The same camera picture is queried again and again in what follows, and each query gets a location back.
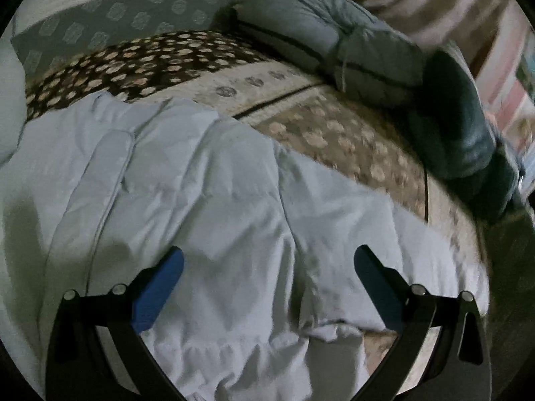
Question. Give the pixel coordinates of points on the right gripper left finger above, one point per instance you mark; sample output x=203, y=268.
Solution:
x=77, y=367

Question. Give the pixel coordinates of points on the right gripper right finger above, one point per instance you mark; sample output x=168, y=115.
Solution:
x=459, y=367

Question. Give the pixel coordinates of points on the light blue padded jacket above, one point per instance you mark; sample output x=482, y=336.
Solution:
x=75, y=198

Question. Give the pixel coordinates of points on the beige floral bed cover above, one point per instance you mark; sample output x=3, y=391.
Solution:
x=347, y=141

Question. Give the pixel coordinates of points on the dark floral blanket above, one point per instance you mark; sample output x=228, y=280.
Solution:
x=136, y=69

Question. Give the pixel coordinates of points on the colourful items at bedside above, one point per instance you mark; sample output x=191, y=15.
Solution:
x=506, y=80

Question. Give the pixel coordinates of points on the grey-blue folded quilt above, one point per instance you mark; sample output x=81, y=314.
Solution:
x=366, y=58

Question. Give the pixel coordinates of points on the grey patterned bolster cushion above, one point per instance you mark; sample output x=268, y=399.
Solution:
x=93, y=26

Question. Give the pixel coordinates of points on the striped curtain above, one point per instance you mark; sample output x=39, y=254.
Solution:
x=418, y=0

